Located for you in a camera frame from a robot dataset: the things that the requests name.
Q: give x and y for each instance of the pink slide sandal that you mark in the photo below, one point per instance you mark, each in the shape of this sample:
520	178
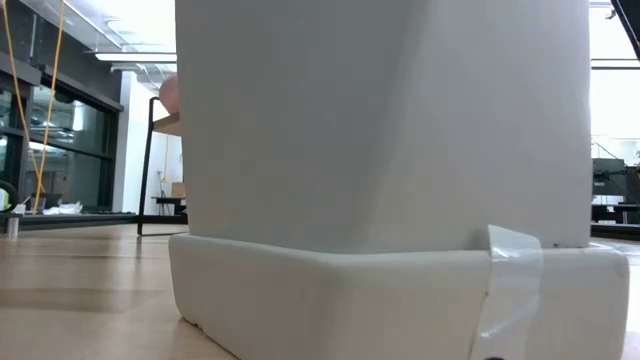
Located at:
170	92

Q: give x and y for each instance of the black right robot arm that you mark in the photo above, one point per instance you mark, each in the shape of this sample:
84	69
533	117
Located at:
631	27

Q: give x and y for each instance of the cardboard box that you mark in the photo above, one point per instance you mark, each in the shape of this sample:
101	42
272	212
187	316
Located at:
178	189

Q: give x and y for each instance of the dark background table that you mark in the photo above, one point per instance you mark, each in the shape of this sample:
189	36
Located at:
167	200

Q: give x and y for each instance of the clear tape strip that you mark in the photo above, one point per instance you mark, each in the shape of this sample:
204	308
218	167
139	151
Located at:
515	280

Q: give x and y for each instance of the long ceiling light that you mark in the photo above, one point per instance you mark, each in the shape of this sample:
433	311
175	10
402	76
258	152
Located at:
135	57
615	63

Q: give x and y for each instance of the white crumpled paper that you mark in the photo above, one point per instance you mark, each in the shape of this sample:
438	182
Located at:
62	208

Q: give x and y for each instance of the dark green machine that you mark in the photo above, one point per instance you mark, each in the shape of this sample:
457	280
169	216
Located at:
607	180

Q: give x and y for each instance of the wooden shelf with black frame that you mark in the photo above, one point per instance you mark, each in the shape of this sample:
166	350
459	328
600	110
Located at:
145	165

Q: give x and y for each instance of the black aluminium table frame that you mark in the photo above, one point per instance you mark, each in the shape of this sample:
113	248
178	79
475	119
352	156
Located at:
75	220

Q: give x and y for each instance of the silver metal post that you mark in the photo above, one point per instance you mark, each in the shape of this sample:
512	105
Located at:
12	226

